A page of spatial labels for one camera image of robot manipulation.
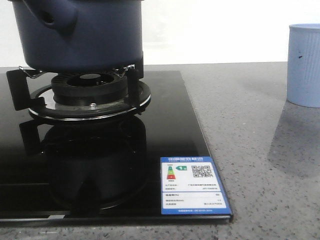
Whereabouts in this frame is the light blue ribbed cup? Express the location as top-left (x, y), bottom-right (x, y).
top-left (287, 23), bottom-right (320, 108)

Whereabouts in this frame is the black metal pot support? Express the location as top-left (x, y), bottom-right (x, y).
top-left (6, 58), bottom-right (151, 122)

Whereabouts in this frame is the dark blue cooking pot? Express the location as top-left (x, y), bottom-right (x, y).
top-left (12, 0), bottom-right (143, 73)

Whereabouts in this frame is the blue white energy label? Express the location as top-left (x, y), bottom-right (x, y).
top-left (160, 156), bottom-right (233, 218)

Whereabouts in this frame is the black gas burner head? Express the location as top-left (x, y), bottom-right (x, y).
top-left (51, 71), bottom-right (128, 106)

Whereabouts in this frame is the black glass gas stove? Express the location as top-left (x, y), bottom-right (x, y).
top-left (0, 69), bottom-right (233, 225)

